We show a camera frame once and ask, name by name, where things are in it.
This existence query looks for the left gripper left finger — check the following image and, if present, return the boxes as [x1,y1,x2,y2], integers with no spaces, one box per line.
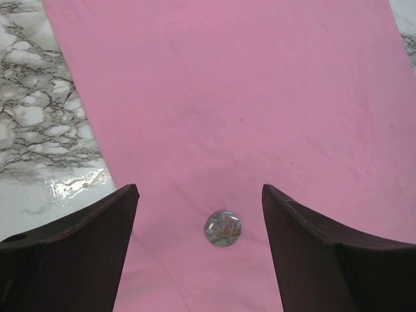
[1,184,139,311]

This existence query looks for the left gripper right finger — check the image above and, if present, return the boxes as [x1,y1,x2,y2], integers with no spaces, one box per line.
[262,185,415,312]

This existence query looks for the pink t-shirt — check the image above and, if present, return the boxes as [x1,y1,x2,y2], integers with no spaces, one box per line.
[44,1,415,311]

